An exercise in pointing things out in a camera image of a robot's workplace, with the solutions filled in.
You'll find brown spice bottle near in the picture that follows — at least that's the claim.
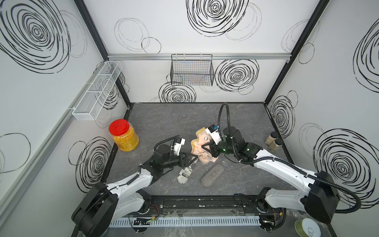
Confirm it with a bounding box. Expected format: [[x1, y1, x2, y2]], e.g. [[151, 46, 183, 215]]
[[268, 138, 284, 152]]

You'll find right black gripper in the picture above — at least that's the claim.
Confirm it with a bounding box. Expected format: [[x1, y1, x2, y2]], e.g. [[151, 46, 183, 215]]
[[200, 138, 236, 159]]

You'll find red lid yellow jar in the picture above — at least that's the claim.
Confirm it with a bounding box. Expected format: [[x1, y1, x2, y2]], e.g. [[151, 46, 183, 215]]
[[109, 119, 139, 152]]

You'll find brown spice bottle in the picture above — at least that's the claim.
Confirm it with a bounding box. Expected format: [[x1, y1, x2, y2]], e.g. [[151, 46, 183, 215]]
[[265, 131, 279, 146], [268, 138, 284, 152]]

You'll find grey rectangular eyeglass case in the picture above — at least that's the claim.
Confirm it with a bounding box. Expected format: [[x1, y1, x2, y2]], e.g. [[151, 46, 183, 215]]
[[191, 154, 205, 164]]

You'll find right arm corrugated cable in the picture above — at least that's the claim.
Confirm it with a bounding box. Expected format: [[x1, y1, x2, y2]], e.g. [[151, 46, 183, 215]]
[[217, 103, 362, 214]]

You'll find green tape roll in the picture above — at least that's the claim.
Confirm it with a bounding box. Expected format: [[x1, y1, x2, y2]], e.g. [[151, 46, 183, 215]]
[[294, 218, 321, 237]]

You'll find grey oval eyeglass case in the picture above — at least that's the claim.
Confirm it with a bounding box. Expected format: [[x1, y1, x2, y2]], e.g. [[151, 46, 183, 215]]
[[200, 164, 225, 188]]

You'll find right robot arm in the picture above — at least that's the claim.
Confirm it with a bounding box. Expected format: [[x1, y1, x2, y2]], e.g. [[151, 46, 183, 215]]
[[201, 125, 362, 224]]

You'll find white slotted cable duct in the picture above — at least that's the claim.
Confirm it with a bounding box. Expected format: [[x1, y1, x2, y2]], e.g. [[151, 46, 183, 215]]
[[110, 216, 261, 228]]

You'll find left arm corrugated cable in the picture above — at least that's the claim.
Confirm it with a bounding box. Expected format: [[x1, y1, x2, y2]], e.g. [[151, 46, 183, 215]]
[[153, 135, 181, 152]]

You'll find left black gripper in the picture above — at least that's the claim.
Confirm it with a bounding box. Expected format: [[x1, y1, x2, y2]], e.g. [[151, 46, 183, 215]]
[[161, 151, 198, 170]]

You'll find brown spice bottle far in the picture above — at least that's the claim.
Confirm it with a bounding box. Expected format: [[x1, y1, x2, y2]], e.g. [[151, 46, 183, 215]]
[[265, 131, 279, 146]]

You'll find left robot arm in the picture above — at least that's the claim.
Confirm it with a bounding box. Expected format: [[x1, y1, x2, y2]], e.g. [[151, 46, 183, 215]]
[[71, 144, 198, 237]]

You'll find black wire basket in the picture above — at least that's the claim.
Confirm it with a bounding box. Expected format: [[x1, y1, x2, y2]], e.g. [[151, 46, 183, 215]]
[[170, 54, 215, 87]]

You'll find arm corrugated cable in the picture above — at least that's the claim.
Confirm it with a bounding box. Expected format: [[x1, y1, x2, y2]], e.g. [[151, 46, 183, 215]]
[[217, 103, 362, 214], [153, 135, 181, 152]]

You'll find white mesh shelf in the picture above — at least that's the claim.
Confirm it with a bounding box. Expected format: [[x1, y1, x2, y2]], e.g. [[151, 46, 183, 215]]
[[72, 61, 122, 121]]

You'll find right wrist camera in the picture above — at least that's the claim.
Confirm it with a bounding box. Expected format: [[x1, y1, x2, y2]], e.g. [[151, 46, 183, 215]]
[[205, 124, 223, 145]]

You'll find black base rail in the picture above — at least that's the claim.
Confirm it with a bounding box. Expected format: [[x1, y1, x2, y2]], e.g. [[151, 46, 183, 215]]
[[118, 195, 309, 214]]

